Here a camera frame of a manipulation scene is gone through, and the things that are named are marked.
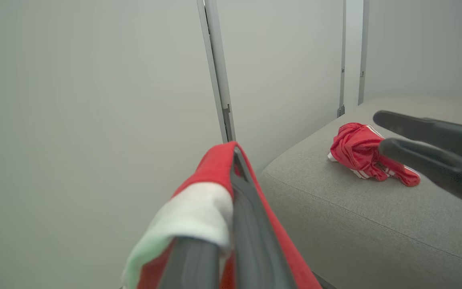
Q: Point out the grey fabric sofa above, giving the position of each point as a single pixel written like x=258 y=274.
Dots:
x=375 y=233

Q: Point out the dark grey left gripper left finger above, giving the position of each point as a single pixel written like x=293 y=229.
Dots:
x=191 y=265

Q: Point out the red garment with white stripes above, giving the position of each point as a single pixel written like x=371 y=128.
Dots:
x=355 y=148

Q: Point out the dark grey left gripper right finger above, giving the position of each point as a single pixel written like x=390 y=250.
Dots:
x=255 y=241

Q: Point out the wide white partition panel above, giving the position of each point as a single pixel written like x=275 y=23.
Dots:
x=74 y=120

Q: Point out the red garment with white cuff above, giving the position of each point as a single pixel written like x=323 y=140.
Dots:
x=199 y=208

